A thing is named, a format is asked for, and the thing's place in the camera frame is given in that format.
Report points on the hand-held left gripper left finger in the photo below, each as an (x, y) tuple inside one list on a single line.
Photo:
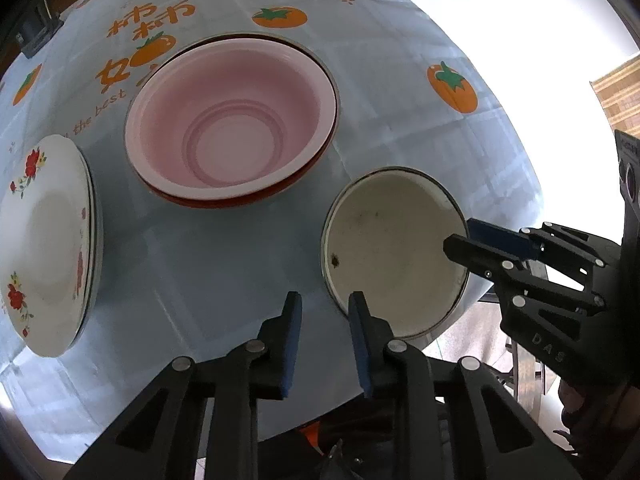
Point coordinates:
[(292, 347)]

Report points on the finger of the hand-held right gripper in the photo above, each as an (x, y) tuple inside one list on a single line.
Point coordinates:
[(495, 235), (480, 255)]

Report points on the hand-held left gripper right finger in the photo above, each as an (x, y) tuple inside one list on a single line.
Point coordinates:
[(357, 347)]

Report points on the white enamel bowl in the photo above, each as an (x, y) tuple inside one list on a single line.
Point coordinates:
[(395, 255)]

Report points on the red plastic bowl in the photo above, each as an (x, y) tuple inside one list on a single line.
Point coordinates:
[(210, 203)]

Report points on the pink plastic bowl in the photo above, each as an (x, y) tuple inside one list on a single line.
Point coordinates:
[(230, 120)]

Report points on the red flower white plate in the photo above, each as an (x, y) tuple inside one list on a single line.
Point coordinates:
[(40, 245)]

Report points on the person's right hand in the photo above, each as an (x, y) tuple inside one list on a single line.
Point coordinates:
[(585, 415)]

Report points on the persimmon print tablecloth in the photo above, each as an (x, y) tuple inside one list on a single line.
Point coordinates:
[(400, 90)]

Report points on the wooden furniture panel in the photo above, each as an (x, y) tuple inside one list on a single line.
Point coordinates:
[(620, 95)]

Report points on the black thermos pot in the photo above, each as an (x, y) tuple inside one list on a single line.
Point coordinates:
[(35, 27)]

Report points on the grey chair frame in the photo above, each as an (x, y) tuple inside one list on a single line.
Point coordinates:
[(530, 370)]

